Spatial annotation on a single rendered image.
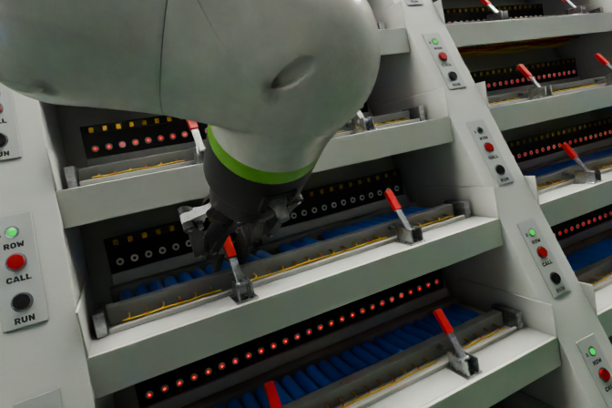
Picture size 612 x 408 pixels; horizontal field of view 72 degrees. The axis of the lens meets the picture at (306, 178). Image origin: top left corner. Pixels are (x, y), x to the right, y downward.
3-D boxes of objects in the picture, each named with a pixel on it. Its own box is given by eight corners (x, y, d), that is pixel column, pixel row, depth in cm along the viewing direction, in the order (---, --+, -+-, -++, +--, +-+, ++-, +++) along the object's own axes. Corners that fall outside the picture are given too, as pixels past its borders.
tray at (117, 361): (504, 245, 69) (494, 188, 68) (96, 399, 44) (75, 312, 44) (422, 230, 87) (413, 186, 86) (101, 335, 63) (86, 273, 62)
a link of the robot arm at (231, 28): (426, 75, 21) (402, -57, 26) (155, 16, 18) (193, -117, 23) (334, 203, 32) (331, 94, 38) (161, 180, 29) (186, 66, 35)
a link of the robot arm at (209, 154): (294, 76, 38) (190, 87, 34) (347, 188, 33) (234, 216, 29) (280, 117, 43) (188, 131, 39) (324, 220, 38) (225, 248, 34)
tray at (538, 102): (672, 92, 102) (665, 35, 101) (492, 133, 78) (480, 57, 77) (586, 106, 121) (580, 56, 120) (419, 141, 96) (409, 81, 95)
